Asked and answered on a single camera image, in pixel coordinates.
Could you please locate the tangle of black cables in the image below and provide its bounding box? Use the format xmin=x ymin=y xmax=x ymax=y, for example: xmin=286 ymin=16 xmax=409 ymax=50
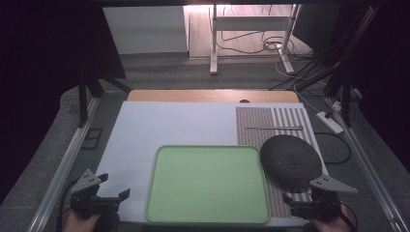
xmin=215 ymin=4 xmax=313 ymax=62

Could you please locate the slim metal utensil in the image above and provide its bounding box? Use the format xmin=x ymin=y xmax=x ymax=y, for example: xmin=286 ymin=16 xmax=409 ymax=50
xmin=244 ymin=125 xmax=305 ymax=131

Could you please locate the white cable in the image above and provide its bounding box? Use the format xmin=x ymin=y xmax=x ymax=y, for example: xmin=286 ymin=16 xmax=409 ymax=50
xmin=275 ymin=46 xmax=327 ymax=114

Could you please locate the dark grey round plate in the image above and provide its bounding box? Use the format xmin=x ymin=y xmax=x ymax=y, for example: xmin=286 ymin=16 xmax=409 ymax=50
xmin=259 ymin=133 xmax=323 ymax=193

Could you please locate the black metal stand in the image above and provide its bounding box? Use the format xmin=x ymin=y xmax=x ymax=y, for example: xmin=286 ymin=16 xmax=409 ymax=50
xmin=76 ymin=61 xmax=133 ymax=129
xmin=323 ymin=59 xmax=356 ymax=129

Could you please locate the dark cabinet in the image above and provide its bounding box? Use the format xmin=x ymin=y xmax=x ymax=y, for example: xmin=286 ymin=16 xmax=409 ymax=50
xmin=291 ymin=3 xmax=343 ymax=52

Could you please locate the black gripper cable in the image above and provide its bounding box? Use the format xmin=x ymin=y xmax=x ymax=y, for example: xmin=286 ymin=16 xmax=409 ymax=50
xmin=55 ymin=178 xmax=80 ymax=232
xmin=338 ymin=200 xmax=359 ymax=232

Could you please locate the person's right hand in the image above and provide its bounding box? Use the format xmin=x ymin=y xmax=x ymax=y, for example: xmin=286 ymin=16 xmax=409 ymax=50
xmin=309 ymin=205 xmax=353 ymax=232

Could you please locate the aluminium rail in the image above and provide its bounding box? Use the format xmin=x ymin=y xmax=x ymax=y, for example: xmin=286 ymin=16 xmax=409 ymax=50
xmin=26 ymin=96 xmax=102 ymax=232
xmin=324 ymin=96 xmax=410 ymax=232

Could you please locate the white desk frame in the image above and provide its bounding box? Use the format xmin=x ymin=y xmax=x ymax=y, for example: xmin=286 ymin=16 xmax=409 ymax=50
xmin=209 ymin=3 xmax=303 ymax=76

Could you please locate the white flat panel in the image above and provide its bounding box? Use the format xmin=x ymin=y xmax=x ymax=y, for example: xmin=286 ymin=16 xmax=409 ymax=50
xmin=102 ymin=5 xmax=189 ymax=55

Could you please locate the white table cover sheet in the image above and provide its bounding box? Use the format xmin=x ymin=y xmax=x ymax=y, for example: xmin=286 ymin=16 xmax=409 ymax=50
xmin=96 ymin=101 xmax=330 ymax=227

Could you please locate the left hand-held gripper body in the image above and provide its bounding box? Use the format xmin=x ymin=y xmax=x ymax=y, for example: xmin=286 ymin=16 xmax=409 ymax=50
xmin=70 ymin=168 xmax=121 ymax=220

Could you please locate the person's left hand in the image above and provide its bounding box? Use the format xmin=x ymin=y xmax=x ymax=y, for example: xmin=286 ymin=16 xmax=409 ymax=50
xmin=62 ymin=210 xmax=102 ymax=232

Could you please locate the white power strip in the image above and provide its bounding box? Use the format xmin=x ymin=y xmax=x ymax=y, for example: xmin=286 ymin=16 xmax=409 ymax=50
xmin=315 ymin=110 xmax=345 ymax=135

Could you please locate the striped woven placemat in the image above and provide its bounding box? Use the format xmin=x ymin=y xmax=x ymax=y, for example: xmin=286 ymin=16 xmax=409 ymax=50
xmin=235 ymin=106 xmax=319 ymax=218

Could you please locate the black floor cable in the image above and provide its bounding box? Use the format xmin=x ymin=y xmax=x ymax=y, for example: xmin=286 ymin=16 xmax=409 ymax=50
xmin=313 ymin=131 xmax=353 ymax=165

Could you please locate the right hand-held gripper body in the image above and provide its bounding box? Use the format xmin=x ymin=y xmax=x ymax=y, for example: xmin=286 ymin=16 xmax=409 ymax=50
xmin=289 ymin=175 xmax=359 ymax=222

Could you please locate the black rectangular floor frame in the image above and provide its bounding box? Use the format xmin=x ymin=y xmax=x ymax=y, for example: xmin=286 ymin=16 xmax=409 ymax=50
xmin=79 ymin=128 xmax=104 ymax=151

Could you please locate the green plastic tray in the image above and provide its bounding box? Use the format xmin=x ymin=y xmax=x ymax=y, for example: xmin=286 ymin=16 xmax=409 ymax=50
xmin=144 ymin=144 xmax=272 ymax=225

